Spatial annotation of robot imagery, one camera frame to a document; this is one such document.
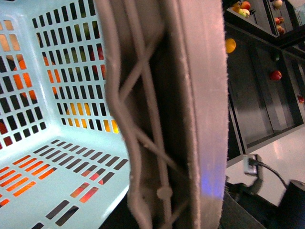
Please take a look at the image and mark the light blue carried basket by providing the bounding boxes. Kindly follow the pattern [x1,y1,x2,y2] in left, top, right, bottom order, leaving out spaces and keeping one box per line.
[0,0,130,229]

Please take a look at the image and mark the black metal display shelf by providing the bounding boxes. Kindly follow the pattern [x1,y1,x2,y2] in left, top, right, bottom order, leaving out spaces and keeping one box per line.
[223,0,305,166]

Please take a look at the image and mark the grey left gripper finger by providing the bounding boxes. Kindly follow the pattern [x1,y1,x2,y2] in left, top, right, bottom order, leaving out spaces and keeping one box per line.
[95,0,229,229]

